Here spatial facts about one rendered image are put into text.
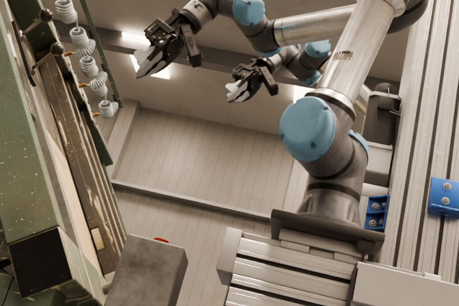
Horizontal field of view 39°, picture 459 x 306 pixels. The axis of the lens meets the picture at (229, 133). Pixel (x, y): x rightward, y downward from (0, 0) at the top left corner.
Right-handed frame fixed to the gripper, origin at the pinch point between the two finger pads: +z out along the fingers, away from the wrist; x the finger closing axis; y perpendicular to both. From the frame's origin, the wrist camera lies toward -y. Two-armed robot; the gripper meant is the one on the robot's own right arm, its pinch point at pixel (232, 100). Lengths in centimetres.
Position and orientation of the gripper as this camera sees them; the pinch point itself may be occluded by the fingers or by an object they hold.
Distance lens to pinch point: 206.3
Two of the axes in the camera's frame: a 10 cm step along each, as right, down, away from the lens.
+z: -6.5, 5.8, -4.9
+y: -7.5, -3.5, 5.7
